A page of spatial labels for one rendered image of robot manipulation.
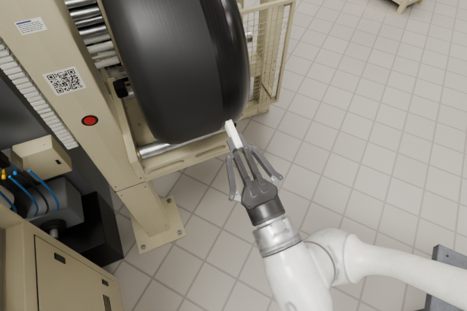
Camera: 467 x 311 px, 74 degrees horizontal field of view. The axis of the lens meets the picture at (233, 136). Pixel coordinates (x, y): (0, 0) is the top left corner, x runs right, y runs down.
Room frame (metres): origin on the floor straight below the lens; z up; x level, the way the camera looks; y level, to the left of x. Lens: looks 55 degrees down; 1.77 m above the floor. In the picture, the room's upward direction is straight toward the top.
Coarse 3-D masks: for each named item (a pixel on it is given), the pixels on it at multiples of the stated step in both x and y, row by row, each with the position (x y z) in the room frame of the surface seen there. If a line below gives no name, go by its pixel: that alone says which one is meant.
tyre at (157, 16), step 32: (128, 0) 0.59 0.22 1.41; (160, 0) 0.60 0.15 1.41; (192, 0) 0.62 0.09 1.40; (224, 0) 0.64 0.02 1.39; (128, 32) 0.55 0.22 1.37; (160, 32) 0.55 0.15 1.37; (192, 32) 0.56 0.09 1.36; (224, 32) 0.58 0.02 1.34; (128, 64) 0.51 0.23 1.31; (160, 64) 0.50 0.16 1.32; (192, 64) 0.52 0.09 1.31; (224, 64) 0.54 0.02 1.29; (160, 96) 0.47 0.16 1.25; (192, 96) 0.49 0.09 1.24; (224, 96) 0.51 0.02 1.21; (160, 128) 0.46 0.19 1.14; (192, 128) 0.48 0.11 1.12
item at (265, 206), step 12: (252, 180) 0.30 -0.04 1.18; (264, 180) 0.30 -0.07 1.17; (264, 192) 0.28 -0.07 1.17; (276, 192) 0.28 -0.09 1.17; (252, 204) 0.25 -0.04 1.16; (264, 204) 0.24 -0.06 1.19; (276, 204) 0.25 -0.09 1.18; (252, 216) 0.23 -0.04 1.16; (264, 216) 0.22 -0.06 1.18; (276, 216) 0.22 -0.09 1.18
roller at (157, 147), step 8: (224, 128) 0.64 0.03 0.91; (208, 136) 0.61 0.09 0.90; (152, 144) 0.56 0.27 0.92; (160, 144) 0.56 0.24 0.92; (168, 144) 0.56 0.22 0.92; (176, 144) 0.57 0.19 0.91; (184, 144) 0.58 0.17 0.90; (144, 152) 0.53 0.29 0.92; (152, 152) 0.54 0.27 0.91; (160, 152) 0.54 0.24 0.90
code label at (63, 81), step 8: (56, 72) 0.55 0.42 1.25; (64, 72) 0.56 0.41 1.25; (72, 72) 0.56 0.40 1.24; (48, 80) 0.54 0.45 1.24; (56, 80) 0.55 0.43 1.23; (64, 80) 0.55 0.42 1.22; (72, 80) 0.56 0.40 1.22; (80, 80) 0.57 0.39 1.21; (56, 88) 0.54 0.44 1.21; (64, 88) 0.55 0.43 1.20; (72, 88) 0.56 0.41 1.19; (80, 88) 0.56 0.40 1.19
